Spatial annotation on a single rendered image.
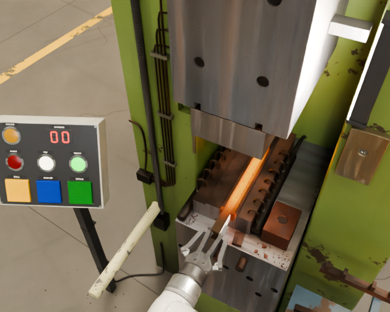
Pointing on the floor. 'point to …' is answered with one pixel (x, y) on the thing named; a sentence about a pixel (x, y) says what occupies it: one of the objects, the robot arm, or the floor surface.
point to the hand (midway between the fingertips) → (221, 224)
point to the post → (93, 242)
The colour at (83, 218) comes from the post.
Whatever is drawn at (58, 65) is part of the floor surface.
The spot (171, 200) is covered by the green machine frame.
